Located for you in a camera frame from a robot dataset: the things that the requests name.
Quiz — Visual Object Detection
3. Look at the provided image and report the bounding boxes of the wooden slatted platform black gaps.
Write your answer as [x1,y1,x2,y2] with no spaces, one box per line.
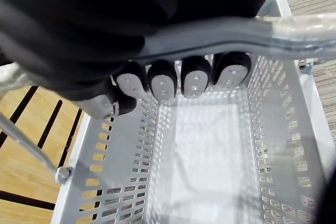
[0,84,91,224]

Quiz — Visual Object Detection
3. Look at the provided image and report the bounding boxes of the right robot hand black cloth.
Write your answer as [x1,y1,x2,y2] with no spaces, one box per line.
[0,0,286,119]

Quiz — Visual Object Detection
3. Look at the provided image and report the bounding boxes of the white perforated plastic shopping basket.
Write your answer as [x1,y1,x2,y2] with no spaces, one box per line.
[49,0,336,224]

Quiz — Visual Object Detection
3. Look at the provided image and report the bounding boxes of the grey basket handle metal wire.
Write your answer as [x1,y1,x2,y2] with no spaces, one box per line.
[0,14,336,183]

